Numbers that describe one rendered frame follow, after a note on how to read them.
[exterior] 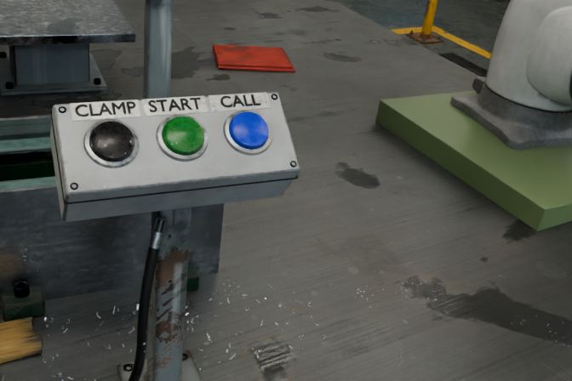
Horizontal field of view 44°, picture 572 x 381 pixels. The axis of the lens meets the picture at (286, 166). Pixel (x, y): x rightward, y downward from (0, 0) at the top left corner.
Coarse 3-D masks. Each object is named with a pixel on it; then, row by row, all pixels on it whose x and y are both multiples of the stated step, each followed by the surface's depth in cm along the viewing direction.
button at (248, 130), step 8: (248, 112) 53; (232, 120) 52; (240, 120) 52; (248, 120) 53; (256, 120) 53; (264, 120) 53; (232, 128) 52; (240, 128) 52; (248, 128) 52; (256, 128) 52; (264, 128) 53; (232, 136) 52; (240, 136) 52; (248, 136) 52; (256, 136) 52; (264, 136) 52; (240, 144) 52; (248, 144) 52; (256, 144) 52; (264, 144) 53
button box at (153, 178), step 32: (192, 96) 53; (224, 96) 54; (256, 96) 55; (64, 128) 48; (160, 128) 50; (224, 128) 52; (288, 128) 54; (64, 160) 48; (96, 160) 48; (128, 160) 49; (160, 160) 50; (192, 160) 51; (224, 160) 51; (256, 160) 52; (288, 160) 53; (64, 192) 47; (96, 192) 47; (128, 192) 49; (160, 192) 50; (192, 192) 52; (224, 192) 53; (256, 192) 55
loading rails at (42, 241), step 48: (0, 144) 77; (48, 144) 78; (0, 192) 66; (48, 192) 68; (0, 240) 68; (48, 240) 70; (96, 240) 73; (144, 240) 75; (192, 240) 77; (0, 288) 71; (48, 288) 73; (96, 288) 75; (192, 288) 77
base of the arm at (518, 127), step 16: (480, 80) 128; (464, 96) 124; (480, 96) 120; (496, 96) 116; (480, 112) 118; (496, 112) 116; (512, 112) 114; (528, 112) 113; (544, 112) 112; (560, 112) 113; (496, 128) 115; (512, 128) 113; (528, 128) 113; (544, 128) 114; (560, 128) 115; (512, 144) 111; (528, 144) 112; (544, 144) 114; (560, 144) 115
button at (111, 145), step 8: (96, 128) 48; (104, 128) 49; (112, 128) 49; (120, 128) 49; (128, 128) 49; (96, 136) 48; (104, 136) 48; (112, 136) 48; (120, 136) 49; (128, 136) 49; (96, 144) 48; (104, 144) 48; (112, 144) 48; (120, 144) 48; (128, 144) 49; (96, 152) 48; (104, 152) 48; (112, 152) 48; (120, 152) 48; (128, 152) 48; (112, 160) 48; (120, 160) 48
